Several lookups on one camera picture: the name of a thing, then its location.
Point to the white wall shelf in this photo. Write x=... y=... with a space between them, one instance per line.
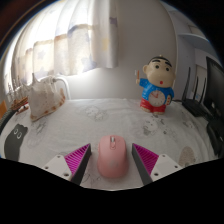
x=196 y=40

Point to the black router with antennas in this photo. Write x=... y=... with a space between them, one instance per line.
x=195 y=106

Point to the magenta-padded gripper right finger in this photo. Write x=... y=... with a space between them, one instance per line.
x=165 y=164

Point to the pink computer mouse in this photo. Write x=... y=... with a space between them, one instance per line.
x=112 y=160

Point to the white cartoon-print mouse pad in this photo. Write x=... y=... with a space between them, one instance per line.
x=110 y=116

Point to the large white conch shell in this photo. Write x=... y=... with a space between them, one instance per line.
x=45 y=100

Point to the cartoon boy clock figurine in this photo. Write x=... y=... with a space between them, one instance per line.
x=158 y=83

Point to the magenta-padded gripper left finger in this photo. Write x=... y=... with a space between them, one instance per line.
x=59 y=165

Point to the white star-print curtain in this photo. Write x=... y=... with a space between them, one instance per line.
x=66 y=43

